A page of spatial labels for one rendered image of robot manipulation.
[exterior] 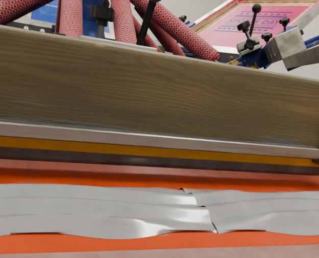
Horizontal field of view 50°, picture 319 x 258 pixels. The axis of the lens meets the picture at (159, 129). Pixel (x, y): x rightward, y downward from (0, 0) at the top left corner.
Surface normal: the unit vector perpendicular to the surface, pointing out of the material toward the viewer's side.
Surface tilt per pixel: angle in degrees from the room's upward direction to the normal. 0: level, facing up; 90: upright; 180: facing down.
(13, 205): 30
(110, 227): 43
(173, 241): 0
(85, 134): 90
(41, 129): 90
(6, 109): 90
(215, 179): 0
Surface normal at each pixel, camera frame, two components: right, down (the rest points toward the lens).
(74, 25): 0.45, -0.62
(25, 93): 0.30, 0.22
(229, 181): 0.15, -0.97
